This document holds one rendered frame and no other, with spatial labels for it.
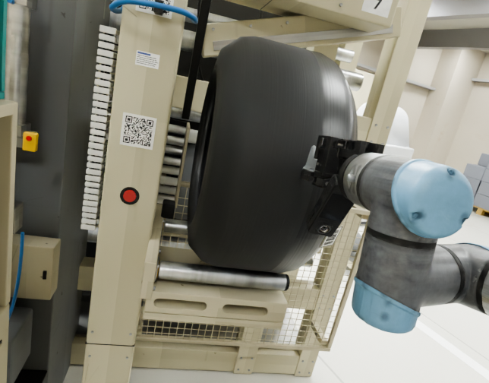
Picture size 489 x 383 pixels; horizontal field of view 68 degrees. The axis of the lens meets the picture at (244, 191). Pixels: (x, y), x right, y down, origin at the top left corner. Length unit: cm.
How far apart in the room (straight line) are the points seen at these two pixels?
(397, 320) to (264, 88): 48
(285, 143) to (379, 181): 31
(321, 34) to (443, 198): 102
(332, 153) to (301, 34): 81
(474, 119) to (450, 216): 1159
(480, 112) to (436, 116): 125
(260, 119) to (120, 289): 60
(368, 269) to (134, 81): 65
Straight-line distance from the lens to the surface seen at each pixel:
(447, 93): 1130
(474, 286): 51
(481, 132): 1185
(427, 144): 1125
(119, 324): 110
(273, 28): 131
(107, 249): 99
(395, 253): 42
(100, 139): 91
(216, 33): 127
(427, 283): 45
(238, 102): 72
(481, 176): 844
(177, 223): 117
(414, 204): 38
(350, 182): 49
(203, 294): 93
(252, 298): 96
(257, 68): 76
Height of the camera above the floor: 136
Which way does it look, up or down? 16 degrees down
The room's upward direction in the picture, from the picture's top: 13 degrees clockwise
